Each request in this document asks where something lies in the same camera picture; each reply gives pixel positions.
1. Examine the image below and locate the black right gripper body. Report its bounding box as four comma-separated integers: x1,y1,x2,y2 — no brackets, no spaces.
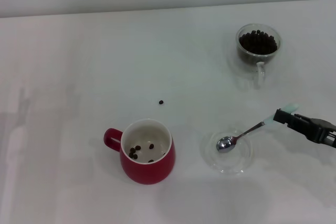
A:
306,120,336,148

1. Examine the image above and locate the blue handled metal spoon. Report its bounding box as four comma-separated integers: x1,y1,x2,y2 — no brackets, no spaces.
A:
216,102,300,154

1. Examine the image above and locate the red ceramic mug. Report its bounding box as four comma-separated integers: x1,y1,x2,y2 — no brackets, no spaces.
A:
103,118,176,185

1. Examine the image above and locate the scooped coffee bean portion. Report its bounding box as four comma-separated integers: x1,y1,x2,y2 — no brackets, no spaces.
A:
128,143,166,164

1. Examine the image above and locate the clear glass cup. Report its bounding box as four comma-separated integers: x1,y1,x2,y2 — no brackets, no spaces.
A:
235,23,281,90

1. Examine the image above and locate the small clear glass saucer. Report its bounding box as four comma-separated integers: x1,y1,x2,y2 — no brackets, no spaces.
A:
199,129,255,175

